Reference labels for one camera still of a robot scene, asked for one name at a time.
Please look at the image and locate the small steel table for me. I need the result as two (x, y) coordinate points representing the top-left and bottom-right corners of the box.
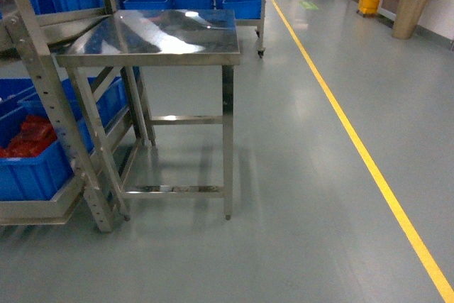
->
(56, 10), (240, 219)

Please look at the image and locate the blue bin with red parts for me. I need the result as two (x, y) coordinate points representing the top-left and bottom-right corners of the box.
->
(0, 106), (95, 202)

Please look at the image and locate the steel shelf rack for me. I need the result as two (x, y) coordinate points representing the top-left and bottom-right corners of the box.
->
(1, 0), (147, 232)

